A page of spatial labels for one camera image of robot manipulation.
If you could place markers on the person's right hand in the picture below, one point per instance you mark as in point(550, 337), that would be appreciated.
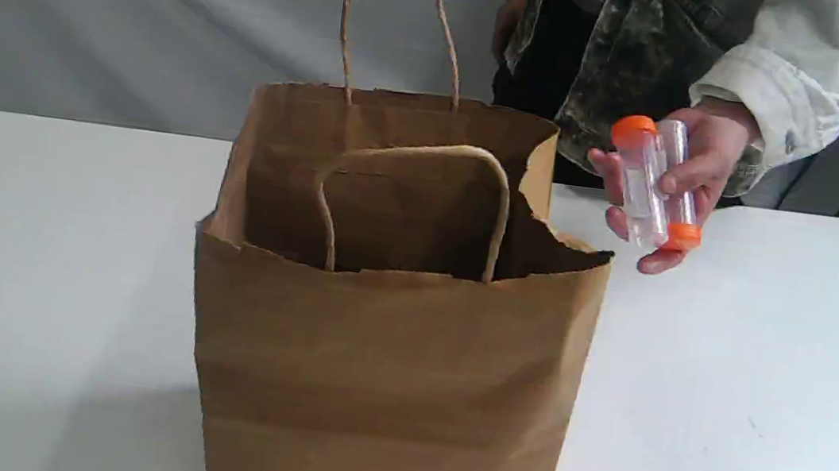
point(506, 19)

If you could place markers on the person's left hand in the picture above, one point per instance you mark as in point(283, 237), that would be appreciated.
point(718, 132)

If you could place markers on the clear tube orange cap top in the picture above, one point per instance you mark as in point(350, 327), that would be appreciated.
point(642, 154)

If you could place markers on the clear tube orange cap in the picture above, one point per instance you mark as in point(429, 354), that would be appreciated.
point(684, 232)
point(642, 154)

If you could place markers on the clear tube orange cap bottom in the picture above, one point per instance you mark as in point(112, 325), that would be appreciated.
point(684, 232)

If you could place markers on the brown paper bag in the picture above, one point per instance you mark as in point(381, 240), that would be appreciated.
point(378, 287)

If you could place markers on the white sleeve left forearm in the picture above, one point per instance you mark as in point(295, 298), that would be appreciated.
point(787, 75)

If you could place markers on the camouflage jacket torso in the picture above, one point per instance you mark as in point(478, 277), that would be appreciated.
point(585, 63)

